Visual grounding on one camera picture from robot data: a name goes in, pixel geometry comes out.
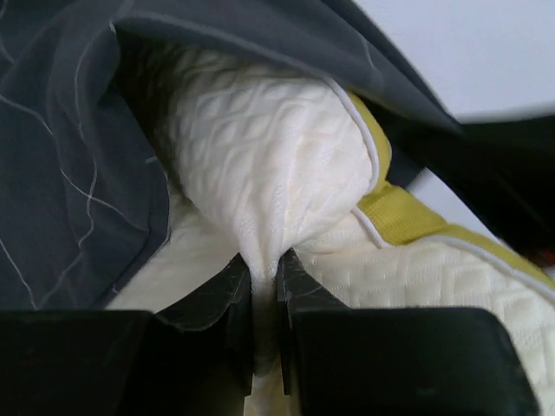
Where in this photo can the cream yellow-edged pillow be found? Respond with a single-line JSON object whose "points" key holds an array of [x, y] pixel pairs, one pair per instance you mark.
{"points": [[262, 160]]}

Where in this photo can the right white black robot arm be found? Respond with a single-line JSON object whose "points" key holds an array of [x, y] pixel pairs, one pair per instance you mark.
{"points": [[503, 170]]}

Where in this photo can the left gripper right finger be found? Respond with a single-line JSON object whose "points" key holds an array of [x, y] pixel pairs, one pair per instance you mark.
{"points": [[337, 360]]}

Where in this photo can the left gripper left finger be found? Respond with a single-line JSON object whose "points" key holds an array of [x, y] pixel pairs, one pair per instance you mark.
{"points": [[192, 358]]}

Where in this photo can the dark grey checked pillowcase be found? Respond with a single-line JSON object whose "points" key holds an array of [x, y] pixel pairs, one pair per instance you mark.
{"points": [[84, 201]]}

